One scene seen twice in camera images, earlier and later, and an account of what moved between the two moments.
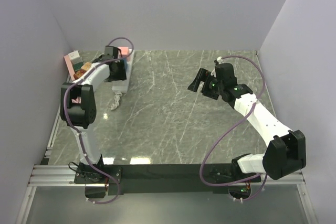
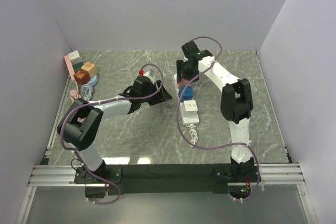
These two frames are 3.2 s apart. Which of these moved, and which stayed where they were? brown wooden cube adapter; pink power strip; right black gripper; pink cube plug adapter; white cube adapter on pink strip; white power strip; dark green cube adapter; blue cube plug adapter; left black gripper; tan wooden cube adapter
Moved: right black gripper; pink cube plug adapter; left black gripper; white power strip; blue cube plug adapter
Stayed: brown wooden cube adapter; pink power strip; dark green cube adapter; white cube adapter on pink strip; tan wooden cube adapter
